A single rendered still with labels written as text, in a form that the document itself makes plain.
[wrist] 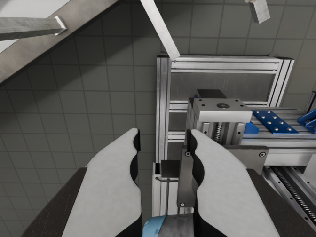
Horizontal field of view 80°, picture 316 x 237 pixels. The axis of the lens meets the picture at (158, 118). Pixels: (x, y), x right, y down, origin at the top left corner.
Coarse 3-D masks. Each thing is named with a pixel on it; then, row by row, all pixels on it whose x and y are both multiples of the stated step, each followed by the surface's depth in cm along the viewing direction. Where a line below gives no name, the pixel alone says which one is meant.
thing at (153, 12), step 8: (144, 0) 50; (152, 0) 50; (144, 8) 51; (152, 8) 51; (152, 16) 52; (160, 16) 52; (160, 24) 53; (160, 32) 53; (168, 32) 53; (168, 40) 54; (168, 48) 55; (176, 48) 55; (176, 56) 57
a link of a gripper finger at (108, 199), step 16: (112, 144) 11; (128, 144) 11; (96, 160) 10; (112, 160) 10; (128, 160) 10; (96, 176) 9; (112, 176) 9; (128, 176) 9; (80, 192) 8; (96, 192) 8; (112, 192) 8; (128, 192) 8; (80, 208) 7; (96, 208) 7; (112, 208) 7; (128, 208) 7; (80, 224) 7; (96, 224) 7; (112, 224) 7; (128, 224) 7
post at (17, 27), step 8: (56, 16) 62; (0, 24) 39; (8, 24) 41; (16, 24) 43; (24, 24) 46; (32, 24) 49; (40, 24) 52; (48, 24) 56; (56, 24) 60; (64, 24) 64; (0, 32) 38; (8, 32) 40; (16, 32) 42; (24, 32) 45; (32, 32) 49; (40, 32) 53; (48, 32) 58; (56, 32) 63; (0, 40) 41
